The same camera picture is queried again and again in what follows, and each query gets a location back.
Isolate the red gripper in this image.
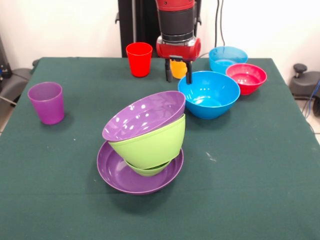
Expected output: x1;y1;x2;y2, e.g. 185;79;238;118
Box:
155;35;202;85

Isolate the large blue bowl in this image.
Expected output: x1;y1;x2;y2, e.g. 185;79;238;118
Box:
177;70;241;120

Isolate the large purple bowl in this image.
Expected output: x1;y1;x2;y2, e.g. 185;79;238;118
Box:
101;90;187;142
96;141;185;196

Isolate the large green bowl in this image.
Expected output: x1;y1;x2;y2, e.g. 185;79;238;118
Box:
108;113;187;170

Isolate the small green bowl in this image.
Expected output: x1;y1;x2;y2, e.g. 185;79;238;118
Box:
124;159;173;178

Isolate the yellow cup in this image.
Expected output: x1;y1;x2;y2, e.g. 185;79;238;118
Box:
170;59;188;80

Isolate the red cup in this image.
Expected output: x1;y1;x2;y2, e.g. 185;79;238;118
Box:
125;42;153;78

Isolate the small blue bowl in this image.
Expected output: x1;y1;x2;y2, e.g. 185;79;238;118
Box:
208;45;249;75

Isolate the small red bowl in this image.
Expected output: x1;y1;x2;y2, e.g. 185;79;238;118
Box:
225;63;268;96

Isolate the dark grey equipment base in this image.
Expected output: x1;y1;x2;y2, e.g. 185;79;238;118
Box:
0;67;35;107
289;63;320;101

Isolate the purple cup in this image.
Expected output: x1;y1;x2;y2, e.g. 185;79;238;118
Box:
27;81;65;126

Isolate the dark green tablecloth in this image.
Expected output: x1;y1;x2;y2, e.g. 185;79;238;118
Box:
0;56;320;240

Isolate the black equipment rack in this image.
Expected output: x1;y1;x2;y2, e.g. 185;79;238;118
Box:
0;34;13;83

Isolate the black wall cable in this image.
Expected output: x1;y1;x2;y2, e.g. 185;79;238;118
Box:
214;0;220;50
219;0;226;49

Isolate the blue floor cable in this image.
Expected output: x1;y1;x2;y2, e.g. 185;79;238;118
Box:
305;79;320;119

